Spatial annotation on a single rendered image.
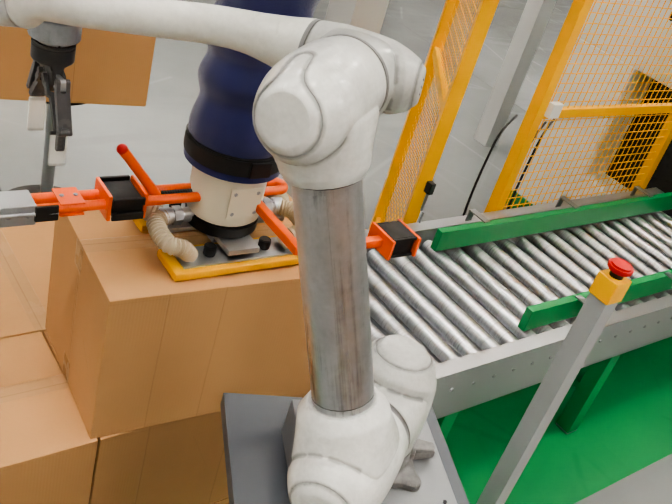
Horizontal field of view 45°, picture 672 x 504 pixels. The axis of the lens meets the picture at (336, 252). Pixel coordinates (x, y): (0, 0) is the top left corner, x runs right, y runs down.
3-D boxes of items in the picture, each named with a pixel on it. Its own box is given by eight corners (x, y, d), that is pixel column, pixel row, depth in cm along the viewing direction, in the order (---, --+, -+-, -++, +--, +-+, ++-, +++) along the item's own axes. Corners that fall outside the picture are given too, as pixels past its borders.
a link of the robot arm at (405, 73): (335, 3, 124) (297, 20, 113) (445, 36, 119) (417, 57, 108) (321, 84, 131) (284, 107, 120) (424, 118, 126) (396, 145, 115)
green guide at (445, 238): (657, 197, 393) (666, 181, 388) (674, 209, 386) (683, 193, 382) (416, 236, 297) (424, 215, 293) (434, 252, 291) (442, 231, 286)
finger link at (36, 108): (29, 97, 152) (28, 95, 152) (27, 130, 155) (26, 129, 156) (46, 97, 153) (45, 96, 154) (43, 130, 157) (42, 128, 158)
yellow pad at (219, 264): (286, 239, 197) (291, 222, 194) (307, 263, 190) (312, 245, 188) (156, 256, 177) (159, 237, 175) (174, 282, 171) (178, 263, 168)
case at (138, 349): (251, 299, 241) (281, 184, 220) (314, 391, 215) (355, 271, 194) (44, 327, 208) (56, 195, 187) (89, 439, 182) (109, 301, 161)
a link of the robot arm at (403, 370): (426, 426, 160) (460, 342, 148) (395, 486, 145) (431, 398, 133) (352, 391, 164) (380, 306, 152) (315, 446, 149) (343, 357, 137)
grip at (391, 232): (393, 235, 190) (400, 218, 188) (415, 256, 185) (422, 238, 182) (365, 239, 185) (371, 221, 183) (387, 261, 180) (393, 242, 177)
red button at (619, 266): (613, 266, 219) (620, 254, 217) (633, 281, 215) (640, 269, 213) (598, 270, 215) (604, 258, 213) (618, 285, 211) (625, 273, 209)
